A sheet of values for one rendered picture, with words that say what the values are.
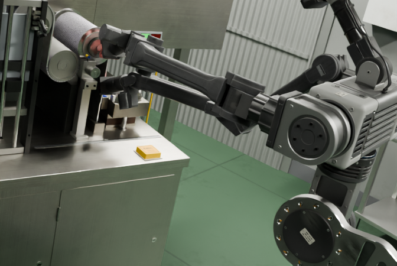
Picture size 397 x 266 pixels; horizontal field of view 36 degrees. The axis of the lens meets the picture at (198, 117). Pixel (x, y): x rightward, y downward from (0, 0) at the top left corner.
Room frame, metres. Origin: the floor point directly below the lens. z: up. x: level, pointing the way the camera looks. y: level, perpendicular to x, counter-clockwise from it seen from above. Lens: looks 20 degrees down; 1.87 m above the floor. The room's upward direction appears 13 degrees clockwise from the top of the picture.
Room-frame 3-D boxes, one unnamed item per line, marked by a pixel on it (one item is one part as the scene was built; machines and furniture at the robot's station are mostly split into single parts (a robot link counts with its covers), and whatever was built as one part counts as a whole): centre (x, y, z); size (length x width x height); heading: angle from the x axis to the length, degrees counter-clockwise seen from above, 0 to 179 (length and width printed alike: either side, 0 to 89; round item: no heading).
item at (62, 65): (2.17, 0.60, 1.17); 0.26 x 0.12 x 0.12; 41
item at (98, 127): (2.29, 0.46, 0.92); 0.28 x 0.04 x 0.04; 41
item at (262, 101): (1.25, -0.16, 1.45); 0.09 x 0.08 x 0.12; 148
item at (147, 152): (2.08, 0.15, 0.91); 0.07 x 0.07 x 0.02; 41
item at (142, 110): (2.39, 0.40, 1.00); 0.40 x 0.16 x 0.06; 41
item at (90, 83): (2.10, 0.43, 1.05); 0.06 x 0.05 x 0.31; 41
